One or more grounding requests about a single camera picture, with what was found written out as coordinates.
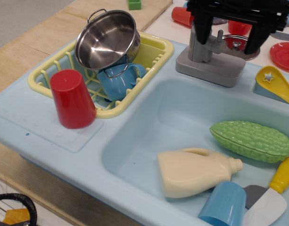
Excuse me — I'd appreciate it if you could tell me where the red plastic plate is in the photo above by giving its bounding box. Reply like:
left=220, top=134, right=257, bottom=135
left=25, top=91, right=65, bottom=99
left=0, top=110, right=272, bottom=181
left=269, top=42, right=289, bottom=71

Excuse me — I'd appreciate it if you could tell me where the grey toy scraper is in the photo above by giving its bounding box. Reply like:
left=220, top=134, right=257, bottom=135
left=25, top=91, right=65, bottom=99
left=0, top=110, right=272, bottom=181
left=243, top=185, right=267, bottom=210

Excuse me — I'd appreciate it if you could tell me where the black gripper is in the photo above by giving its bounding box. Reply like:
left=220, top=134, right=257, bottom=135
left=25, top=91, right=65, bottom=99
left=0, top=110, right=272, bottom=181
left=187, top=0, right=289, bottom=54

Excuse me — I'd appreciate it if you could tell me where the blue plastic mug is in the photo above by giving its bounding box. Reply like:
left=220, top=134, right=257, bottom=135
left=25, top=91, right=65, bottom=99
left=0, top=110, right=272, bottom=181
left=97, top=63, right=146, bottom=101

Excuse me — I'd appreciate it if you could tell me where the blue plastic cup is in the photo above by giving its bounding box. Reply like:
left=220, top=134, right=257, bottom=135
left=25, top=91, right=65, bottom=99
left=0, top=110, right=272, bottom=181
left=198, top=181, right=247, bottom=226

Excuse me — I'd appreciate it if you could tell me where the grey toy knife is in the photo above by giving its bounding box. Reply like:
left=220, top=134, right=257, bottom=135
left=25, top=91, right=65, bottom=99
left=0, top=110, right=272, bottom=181
left=271, top=32, right=289, bottom=41

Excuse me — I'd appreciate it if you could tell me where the light blue toy sink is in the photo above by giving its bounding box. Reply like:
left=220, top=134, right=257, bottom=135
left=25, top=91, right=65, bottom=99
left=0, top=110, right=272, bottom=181
left=0, top=42, right=289, bottom=226

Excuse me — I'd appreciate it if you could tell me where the green toy bitter gourd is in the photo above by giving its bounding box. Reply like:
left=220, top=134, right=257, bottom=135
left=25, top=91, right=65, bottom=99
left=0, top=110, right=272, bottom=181
left=209, top=121, right=289, bottom=163

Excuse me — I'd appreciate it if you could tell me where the red cup far right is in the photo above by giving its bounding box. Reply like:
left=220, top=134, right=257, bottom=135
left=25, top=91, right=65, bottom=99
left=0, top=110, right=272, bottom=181
left=228, top=20, right=252, bottom=36

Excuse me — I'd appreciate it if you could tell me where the red cup behind faucet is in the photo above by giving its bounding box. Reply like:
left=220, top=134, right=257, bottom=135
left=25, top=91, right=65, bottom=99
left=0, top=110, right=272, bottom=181
left=171, top=7, right=194, bottom=27

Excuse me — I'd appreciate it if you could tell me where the cream toy detergent bottle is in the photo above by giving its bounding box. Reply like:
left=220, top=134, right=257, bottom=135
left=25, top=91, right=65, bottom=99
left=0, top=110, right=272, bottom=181
left=157, top=148, right=243, bottom=198

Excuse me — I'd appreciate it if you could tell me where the yellow handled white spatula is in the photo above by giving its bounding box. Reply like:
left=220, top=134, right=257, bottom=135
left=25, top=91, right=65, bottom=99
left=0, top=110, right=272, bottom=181
left=242, top=157, right=289, bottom=226

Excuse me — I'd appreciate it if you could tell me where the stainless steel pot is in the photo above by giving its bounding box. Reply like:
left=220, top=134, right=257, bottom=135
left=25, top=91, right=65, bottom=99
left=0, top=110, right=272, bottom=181
left=75, top=8, right=141, bottom=71

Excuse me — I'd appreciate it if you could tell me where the red plastic cup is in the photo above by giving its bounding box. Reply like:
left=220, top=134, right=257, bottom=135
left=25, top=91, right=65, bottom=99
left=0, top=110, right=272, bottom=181
left=50, top=69, right=96, bottom=129

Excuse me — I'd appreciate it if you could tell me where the grey toy faucet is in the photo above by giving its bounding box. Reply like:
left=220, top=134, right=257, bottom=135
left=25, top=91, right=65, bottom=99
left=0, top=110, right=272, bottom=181
left=176, top=23, right=246, bottom=87

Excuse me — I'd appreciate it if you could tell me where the yellow star spoon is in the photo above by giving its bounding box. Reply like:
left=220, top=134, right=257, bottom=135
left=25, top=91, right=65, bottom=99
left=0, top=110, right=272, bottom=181
left=256, top=65, right=289, bottom=104

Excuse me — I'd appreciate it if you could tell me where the green toy block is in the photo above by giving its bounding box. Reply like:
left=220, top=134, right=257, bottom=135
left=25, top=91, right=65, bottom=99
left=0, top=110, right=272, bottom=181
left=127, top=0, right=142, bottom=10

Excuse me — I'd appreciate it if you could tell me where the grey toy faucet lever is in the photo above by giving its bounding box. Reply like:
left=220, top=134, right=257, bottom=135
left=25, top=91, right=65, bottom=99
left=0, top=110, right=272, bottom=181
left=213, top=30, right=226, bottom=54

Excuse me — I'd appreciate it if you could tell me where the orange object bottom left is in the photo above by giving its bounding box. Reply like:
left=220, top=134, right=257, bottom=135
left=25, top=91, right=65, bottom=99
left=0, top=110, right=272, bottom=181
left=2, top=208, right=30, bottom=225

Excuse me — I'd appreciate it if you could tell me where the black braided cable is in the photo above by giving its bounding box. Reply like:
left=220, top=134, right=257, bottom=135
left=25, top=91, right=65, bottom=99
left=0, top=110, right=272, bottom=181
left=0, top=193, right=37, bottom=226

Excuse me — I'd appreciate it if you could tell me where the yellow dish rack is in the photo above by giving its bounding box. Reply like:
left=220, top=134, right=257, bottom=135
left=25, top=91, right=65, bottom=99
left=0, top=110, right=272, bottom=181
left=27, top=32, right=174, bottom=119

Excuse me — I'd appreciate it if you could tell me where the steel pot lid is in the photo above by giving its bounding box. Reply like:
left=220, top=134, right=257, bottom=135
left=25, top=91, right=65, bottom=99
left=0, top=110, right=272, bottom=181
left=223, top=34, right=260, bottom=61

